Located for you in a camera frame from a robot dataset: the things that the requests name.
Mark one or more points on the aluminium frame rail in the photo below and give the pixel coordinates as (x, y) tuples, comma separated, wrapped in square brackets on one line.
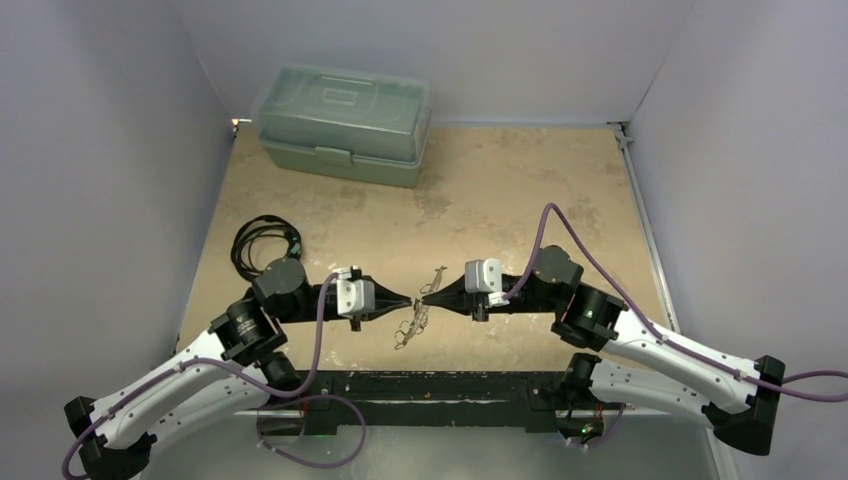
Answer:
[(721, 454)]

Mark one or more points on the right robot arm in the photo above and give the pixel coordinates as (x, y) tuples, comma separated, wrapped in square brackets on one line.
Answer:
[(623, 360)]

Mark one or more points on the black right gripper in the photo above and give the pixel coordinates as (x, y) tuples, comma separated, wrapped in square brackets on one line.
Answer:
[(479, 310)]

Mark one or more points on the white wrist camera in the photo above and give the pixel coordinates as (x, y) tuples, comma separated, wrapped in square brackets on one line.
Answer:
[(484, 281), (354, 293)]

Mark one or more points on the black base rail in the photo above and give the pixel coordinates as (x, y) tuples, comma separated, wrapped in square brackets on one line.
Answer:
[(534, 401)]

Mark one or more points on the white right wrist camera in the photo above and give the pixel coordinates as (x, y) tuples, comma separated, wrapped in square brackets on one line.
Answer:
[(484, 281)]

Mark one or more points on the green plastic toolbox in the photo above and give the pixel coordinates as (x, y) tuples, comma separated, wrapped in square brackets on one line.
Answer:
[(345, 124)]

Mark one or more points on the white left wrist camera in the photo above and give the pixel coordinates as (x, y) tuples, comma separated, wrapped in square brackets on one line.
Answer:
[(354, 293)]

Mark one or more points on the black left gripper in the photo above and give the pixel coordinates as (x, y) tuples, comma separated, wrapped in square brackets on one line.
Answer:
[(385, 300)]

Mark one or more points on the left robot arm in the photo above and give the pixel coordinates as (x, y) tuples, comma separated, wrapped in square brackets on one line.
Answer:
[(265, 345)]

